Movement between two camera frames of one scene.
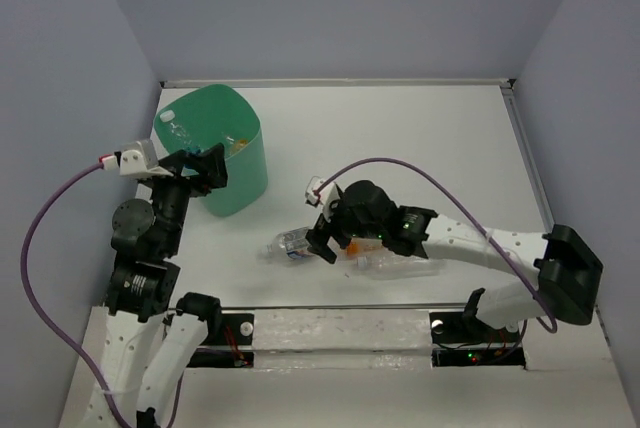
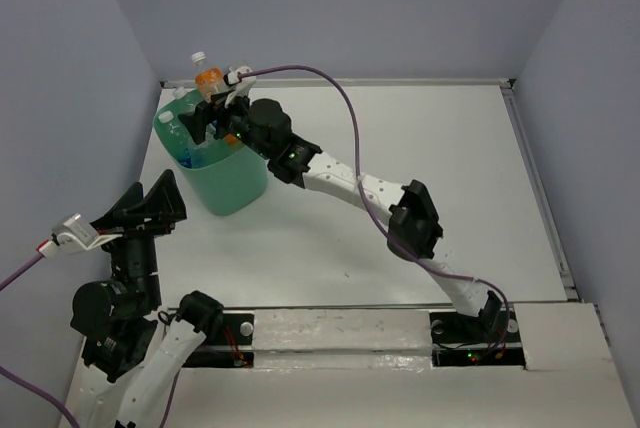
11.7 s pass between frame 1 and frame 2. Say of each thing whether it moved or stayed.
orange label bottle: moved
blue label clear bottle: stayed
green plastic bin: stayed
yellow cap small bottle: moved
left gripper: moved
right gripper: moved
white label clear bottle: moved
